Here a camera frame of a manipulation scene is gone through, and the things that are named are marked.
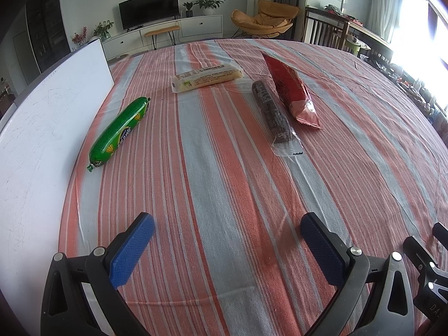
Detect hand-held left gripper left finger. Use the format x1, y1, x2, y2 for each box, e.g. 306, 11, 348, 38
40, 212, 155, 336

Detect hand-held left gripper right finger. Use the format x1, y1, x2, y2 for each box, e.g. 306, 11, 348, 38
300, 212, 415, 336

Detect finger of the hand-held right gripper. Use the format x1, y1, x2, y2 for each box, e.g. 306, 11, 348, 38
402, 236, 441, 282
432, 222, 448, 250

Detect white cardboard box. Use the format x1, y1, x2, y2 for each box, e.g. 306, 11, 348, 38
0, 38, 114, 336

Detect green sausage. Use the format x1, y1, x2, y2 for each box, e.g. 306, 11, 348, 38
87, 97, 152, 172

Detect striped orange grey tablecloth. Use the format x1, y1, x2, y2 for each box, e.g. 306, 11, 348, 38
59, 39, 448, 336

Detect pile of assorted goods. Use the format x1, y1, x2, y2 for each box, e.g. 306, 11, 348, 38
392, 61, 448, 134

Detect dark snack stick clear wrapper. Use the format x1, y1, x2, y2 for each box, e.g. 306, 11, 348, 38
252, 80, 304, 157

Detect red snack packet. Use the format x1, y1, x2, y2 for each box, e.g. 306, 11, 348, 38
262, 53, 323, 129

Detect cream wafer packet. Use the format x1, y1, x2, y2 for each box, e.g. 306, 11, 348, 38
171, 64, 244, 93

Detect light green stool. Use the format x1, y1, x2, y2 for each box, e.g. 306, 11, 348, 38
346, 39, 370, 57

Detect wooden dining table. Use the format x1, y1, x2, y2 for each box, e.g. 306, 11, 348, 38
345, 21, 394, 60

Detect red flowers in white vase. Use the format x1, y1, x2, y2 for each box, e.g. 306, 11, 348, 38
71, 26, 88, 46

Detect wooden bench with black legs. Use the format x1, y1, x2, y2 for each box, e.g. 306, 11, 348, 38
144, 25, 181, 50

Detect white television cabinet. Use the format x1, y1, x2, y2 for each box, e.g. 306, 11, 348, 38
101, 15, 224, 60

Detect orange lounge chair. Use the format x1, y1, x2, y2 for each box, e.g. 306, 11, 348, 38
231, 0, 301, 40

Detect white window curtain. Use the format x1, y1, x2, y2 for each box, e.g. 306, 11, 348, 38
364, 0, 400, 39

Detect dark display cabinet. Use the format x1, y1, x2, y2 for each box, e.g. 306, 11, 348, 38
24, 0, 72, 74

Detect black television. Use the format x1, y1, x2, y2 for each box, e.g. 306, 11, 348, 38
118, 0, 181, 30

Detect large potted green plant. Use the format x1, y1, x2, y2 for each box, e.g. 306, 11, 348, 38
193, 0, 225, 16

